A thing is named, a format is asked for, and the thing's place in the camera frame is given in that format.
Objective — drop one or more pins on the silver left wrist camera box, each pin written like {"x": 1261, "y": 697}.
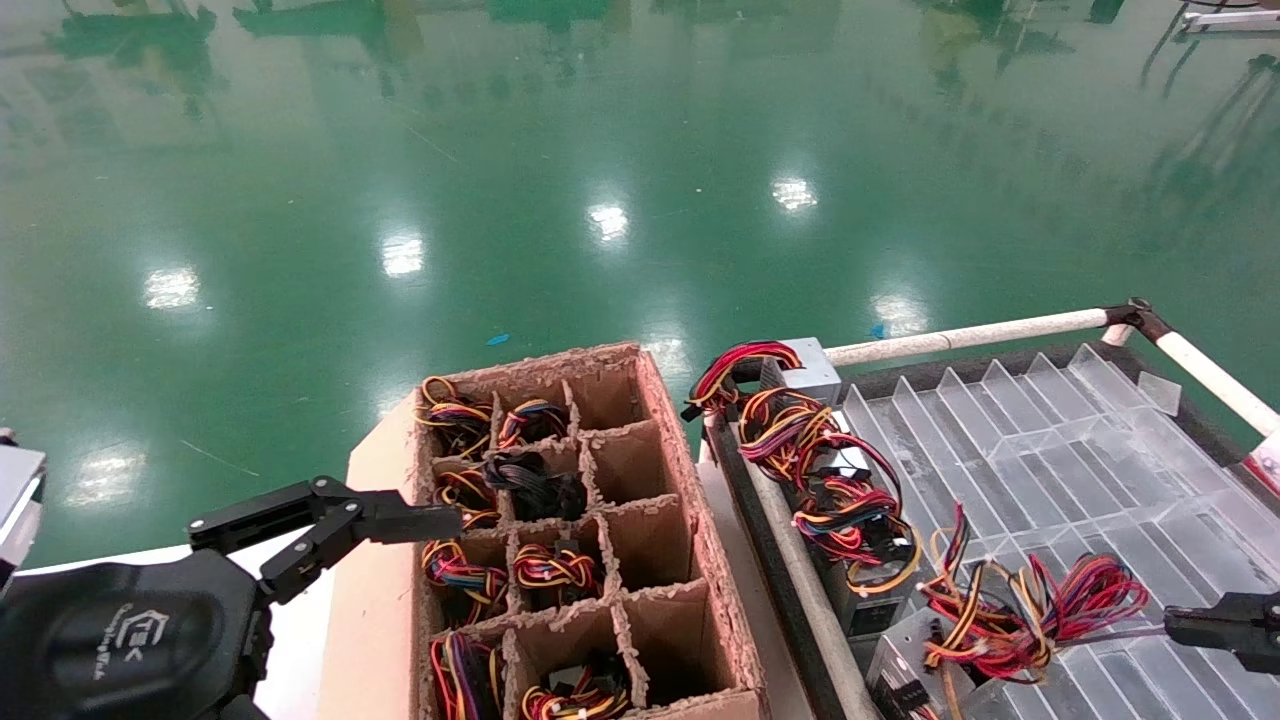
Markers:
{"x": 20, "y": 500}

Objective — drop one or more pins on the clear acrylic divider tray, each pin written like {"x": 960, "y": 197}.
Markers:
{"x": 1050, "y": 450}

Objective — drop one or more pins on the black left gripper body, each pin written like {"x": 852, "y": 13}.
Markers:
{"x": 120, "y": 640}

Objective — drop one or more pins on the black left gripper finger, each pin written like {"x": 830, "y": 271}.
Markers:
{"x": 400, "y": 522}

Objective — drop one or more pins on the brown cardboard divider box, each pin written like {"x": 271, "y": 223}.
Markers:
{"x": 650, "y": 545}

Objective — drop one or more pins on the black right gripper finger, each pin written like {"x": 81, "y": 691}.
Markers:
{"x": 1220, "y": 620}

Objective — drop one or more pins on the red white label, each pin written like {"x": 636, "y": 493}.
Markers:
{"x": 1268, "y": 465}

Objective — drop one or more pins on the black pipe connector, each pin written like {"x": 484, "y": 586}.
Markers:
{"x": 1135, "y": 315}

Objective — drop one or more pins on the white metal bar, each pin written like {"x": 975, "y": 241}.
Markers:
{"x": 1230, "y": 20}

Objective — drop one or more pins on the small clear acrylic piece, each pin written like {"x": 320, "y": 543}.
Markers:
{"x": 1160, "y": 392}

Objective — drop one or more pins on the white rack pipe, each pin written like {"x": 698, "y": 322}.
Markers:
{"x": 1215, "y": 380}
{"x": 960, "y": 337}

